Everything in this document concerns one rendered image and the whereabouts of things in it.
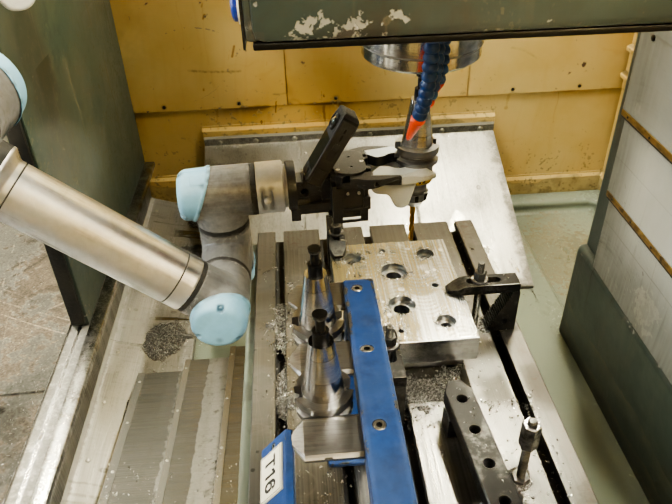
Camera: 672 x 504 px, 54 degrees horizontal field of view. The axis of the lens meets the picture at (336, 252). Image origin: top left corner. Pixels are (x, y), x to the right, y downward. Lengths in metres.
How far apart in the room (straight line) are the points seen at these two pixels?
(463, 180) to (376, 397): 1.36
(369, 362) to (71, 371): 0.83
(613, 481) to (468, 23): 1.08
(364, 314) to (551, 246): 1.36
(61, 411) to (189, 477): 0.28
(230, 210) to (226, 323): 0.17
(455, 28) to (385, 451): 0.38
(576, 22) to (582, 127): 1.67
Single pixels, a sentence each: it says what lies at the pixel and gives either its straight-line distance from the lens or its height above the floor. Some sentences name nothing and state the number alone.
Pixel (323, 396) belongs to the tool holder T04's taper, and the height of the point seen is 1.23.
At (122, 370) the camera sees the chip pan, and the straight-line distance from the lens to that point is 1.59.
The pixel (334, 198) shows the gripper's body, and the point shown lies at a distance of 0.94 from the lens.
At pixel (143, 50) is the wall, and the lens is 1.98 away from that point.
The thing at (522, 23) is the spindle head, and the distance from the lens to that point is 0.57.
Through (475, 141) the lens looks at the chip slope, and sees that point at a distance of 2.09.
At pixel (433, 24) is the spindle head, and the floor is 1.59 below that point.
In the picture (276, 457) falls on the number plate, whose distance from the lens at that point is 1.00.
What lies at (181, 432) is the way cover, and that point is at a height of 0.74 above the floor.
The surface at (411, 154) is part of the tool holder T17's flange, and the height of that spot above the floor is 1.32.
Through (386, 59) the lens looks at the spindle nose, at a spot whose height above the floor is 1.46.
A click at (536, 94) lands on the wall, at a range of 2.14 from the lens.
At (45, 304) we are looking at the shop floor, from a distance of 3.00.
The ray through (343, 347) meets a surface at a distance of 0.76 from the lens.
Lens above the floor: 1.74
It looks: 36 degrees down
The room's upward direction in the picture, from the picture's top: 2 degrees counter-clockwise
